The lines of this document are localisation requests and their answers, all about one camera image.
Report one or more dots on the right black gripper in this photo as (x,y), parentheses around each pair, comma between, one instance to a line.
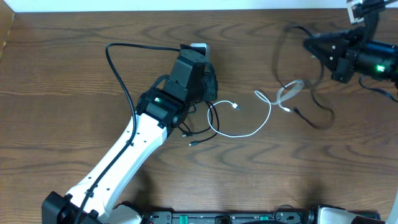
(342,60)

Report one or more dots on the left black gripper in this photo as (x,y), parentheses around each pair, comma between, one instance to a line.
(210,83)

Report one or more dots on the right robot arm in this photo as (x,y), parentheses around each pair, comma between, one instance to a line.
(377,60)

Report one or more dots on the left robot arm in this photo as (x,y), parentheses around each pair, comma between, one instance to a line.
(157,113)

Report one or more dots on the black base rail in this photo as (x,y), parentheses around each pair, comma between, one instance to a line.
(217,217)

